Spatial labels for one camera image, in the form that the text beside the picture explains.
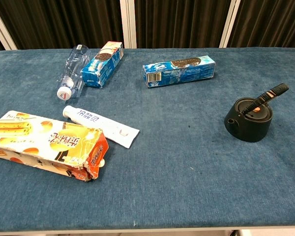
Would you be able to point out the white toothpaste tube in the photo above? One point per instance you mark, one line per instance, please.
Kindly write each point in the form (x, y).
(100, 123)

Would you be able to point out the blue table cloth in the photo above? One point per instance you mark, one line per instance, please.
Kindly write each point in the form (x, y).
(174, 172)

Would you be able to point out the blue cookie box pink end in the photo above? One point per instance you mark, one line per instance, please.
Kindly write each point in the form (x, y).
(100, 71)

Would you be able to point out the clear plastic water bottle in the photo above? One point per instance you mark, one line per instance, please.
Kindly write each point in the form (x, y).
(71, 76)

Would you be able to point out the orange egg roll snack box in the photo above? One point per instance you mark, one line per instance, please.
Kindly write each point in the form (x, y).
(39, 142)

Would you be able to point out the white frame post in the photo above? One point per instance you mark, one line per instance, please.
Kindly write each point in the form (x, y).
(227, 24)
(128, 24)
(2, 32)

